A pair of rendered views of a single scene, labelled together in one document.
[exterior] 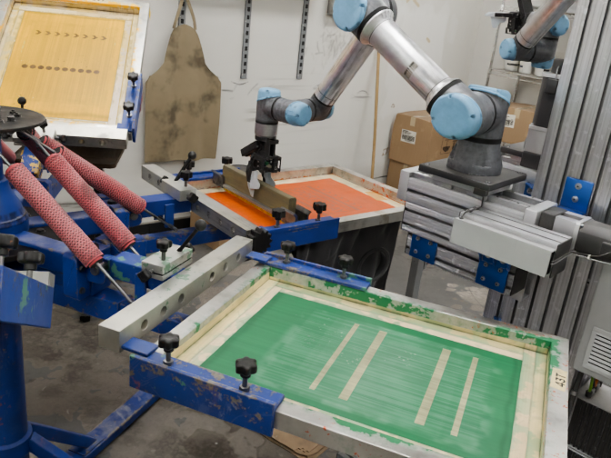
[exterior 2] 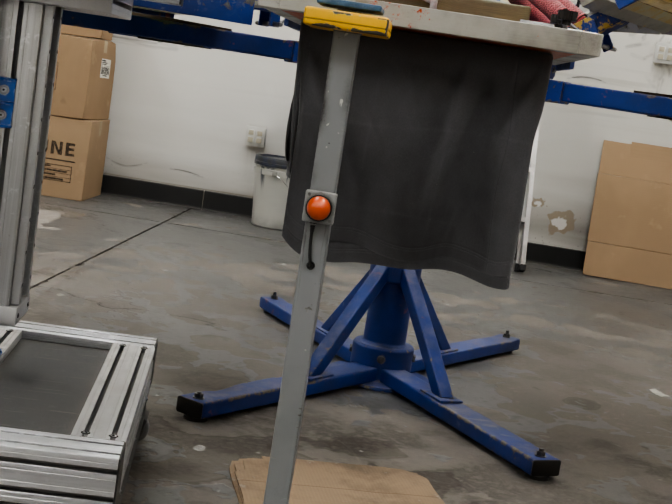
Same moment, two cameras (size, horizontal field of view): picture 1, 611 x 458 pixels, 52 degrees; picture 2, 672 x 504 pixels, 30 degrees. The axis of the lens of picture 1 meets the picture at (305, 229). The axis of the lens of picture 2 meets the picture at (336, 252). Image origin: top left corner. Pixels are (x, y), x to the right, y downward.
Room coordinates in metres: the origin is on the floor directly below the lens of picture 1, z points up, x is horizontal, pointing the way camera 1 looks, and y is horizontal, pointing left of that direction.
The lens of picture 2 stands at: (3.87, -1.90, 0.86)
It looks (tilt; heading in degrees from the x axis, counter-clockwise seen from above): 8 degrees down; 134
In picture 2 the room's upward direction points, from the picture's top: 9 degrees clockwise
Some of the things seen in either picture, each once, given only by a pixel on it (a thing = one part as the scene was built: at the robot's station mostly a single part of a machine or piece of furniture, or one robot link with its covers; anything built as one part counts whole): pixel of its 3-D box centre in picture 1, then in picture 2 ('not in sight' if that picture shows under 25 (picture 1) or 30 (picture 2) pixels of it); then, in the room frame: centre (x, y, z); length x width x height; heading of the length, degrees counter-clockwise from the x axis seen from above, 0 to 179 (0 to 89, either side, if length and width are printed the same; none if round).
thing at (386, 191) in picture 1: (303, 197); (429, 30); (2.20, 0.02, 0.97); 0.79 x 0.58 x 0.04; 130
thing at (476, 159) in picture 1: (476, 151); not in sight; (1.75, -0.45, 1.31); 0.15 x 0.15 x 0.10
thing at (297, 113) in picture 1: (295, 112); not in sight; (2.01, 0.07, 1.32); 0.11 x 0.11 x 0.08; 53
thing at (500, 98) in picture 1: (484, 110); not in sight; (1.74, -0.45, 1.42); 0.13 x 0.12 x 0.14; 143
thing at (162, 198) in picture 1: (162, 204); not in sight; (1.84, 0.45, 1.02); 0.17 x 0.06 x 0.05; 130
